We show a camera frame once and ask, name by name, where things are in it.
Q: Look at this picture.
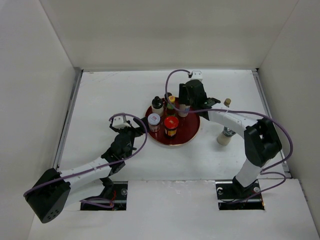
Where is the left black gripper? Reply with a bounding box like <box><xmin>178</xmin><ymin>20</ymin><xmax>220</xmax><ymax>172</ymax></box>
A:
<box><xmin>110</xmin><ymin>116</ymin><xmax>149</xmax><ymax>146</ymax></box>

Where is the white cylinder spice shaker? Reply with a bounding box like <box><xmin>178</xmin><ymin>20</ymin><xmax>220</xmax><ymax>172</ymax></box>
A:
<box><xmin>178</xmin><ymin>104</ymin><xmax>191</xmax><ymax>118</ymax></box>

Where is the black cap cumin spice bottle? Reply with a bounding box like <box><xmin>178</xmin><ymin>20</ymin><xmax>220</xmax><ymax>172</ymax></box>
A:
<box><xmin>164</xmin><ymin>92</ymin><xmax>172</xmax><ymax>101</ymax></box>

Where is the yellow cap chili sauce bottle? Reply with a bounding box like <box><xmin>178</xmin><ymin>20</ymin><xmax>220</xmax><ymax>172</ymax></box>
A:
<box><xmin>166</xmin><ymin>95</ymin><xmax>176</xmax><ymax>116</ymax></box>

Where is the grey lid paste jar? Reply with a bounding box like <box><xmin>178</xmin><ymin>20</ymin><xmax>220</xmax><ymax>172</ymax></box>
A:
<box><xmin>147</xmin><ymin>113</ymin><xmax>161</xmax><ymax>133</ymax></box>

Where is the black cap white-powder bottle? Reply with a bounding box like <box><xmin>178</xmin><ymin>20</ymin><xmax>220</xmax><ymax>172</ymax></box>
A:
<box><xmin>151</xmin><ymin>96</ymin><xmax>164</xmax><ymax>117</ymax></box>

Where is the red lid sauce jar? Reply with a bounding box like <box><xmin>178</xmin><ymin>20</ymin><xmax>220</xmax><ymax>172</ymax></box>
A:
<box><xmin>163</xmin><ymin>116</ymin><xmax>179</xmax><ymax>139</ymax></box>

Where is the silver top salt shaker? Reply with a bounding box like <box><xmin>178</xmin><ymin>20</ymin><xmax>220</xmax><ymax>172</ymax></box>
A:
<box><xmin>216</xmin><ymin>127</ymin><xmax>236</xmax><ymax>146</ymax></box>

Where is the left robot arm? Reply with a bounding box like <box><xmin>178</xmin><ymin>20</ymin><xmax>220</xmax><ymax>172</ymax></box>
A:
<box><xmin>23</xmin><ymin>113</ymin><xmax>149</xmax><ymax>224</ymax></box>

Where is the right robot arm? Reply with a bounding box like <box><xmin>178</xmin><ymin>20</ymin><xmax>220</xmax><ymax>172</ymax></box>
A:
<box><xmin>178</xmin><ymin>79</ymin><xmax>282</xmax><ymax>198</ymax></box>

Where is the red round tray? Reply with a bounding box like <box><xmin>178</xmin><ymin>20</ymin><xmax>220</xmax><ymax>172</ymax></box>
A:
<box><xmin>145</xmin><ymin>97</ymin><xmax>201</xmax><ymax>146</ymax></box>

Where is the small brown yellow-label bottle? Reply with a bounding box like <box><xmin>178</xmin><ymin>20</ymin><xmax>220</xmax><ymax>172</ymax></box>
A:
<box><xmin>223</xmin><ymin>98</ymin><xmax>232</xmax><ymax>108</ymax></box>

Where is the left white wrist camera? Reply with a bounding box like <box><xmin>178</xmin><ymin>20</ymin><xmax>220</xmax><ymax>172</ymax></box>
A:
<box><xmin>111</xmin><ymin>115</ymin><xmax>130</xmax><ymax>130</ymax></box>

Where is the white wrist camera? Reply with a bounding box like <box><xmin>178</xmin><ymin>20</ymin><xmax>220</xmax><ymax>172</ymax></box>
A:
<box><xmin>188</xmin><ymin>70</ymin><xmax>203</xmax><ymax>82</ymax></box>
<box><xmin>111</xmin><ymin>115</ymin><xmax>130</xmax><ymax>130</ymax></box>

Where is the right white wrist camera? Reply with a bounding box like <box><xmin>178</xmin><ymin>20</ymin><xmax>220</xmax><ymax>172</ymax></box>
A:
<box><xmin>188</xmin><ymin>70</ymin><xmax>203</xmax><ymax>82</ymax></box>

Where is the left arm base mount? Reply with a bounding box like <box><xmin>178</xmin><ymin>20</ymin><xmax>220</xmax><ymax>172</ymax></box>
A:
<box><xmin>80</xmin><ymin>179</ymin><xmax>128</xmax><ymax>211</ymax></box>

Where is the left aluminium frame rail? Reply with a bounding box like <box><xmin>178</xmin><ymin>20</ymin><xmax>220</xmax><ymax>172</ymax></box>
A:
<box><xmin>52</xmin><ymin>67</ymin><xmax>84</xmax><ymax>170</ymax></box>

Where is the aluminium frame rail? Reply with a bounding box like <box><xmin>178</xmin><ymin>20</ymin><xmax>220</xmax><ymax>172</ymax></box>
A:
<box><xmin>251</xmin><ymin>68</ymin><xmax>293</xmax><ymax>172</ymax></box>
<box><xmin>52</xmin><ymin>67</ymin><xmax>84</xmax><ymax>170</ymax></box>

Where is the right aluminium frame rail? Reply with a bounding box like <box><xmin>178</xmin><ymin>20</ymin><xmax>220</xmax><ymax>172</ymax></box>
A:
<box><xmin>251</xmin><ymin>68</ymin><xmax>293</xmax><ymax>172</ymax></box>

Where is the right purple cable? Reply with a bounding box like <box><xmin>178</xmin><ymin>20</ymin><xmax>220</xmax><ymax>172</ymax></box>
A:
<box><xmin>164</xmin><ymin>69</ymin><xmax>294</xmax><ymax>205</ymax></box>

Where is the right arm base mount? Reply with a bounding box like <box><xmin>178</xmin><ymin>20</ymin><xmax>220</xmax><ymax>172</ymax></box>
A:
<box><xmin>215</xmin><ymin>180</ymin><xmax>265</xmax><ymax>211</ymax></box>

